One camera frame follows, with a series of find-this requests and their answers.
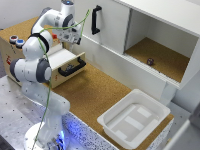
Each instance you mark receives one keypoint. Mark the wooden drawer box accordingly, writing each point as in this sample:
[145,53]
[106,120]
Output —
[7,50]

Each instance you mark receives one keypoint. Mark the white cabinet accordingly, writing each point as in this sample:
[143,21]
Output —
[173,13]

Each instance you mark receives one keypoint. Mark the blue button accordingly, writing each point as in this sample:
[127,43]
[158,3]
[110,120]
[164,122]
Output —
[20,42]

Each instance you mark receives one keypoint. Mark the white sliding door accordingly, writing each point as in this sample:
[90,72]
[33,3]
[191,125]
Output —
[113,23]

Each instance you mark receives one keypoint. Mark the purple block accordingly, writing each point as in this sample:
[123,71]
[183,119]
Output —
[150,61]

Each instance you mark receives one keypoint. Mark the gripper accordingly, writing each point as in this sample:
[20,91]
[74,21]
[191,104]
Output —
[71,34]

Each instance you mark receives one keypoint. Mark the red button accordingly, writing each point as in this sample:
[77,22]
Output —
[13,38]

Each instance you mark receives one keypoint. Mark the white plastic box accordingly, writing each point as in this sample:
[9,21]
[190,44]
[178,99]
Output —
[133,120]

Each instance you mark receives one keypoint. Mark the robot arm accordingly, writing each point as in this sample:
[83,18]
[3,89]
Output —
[31,70]

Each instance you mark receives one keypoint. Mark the wooden drawer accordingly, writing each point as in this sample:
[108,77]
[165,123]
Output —
[68,60]

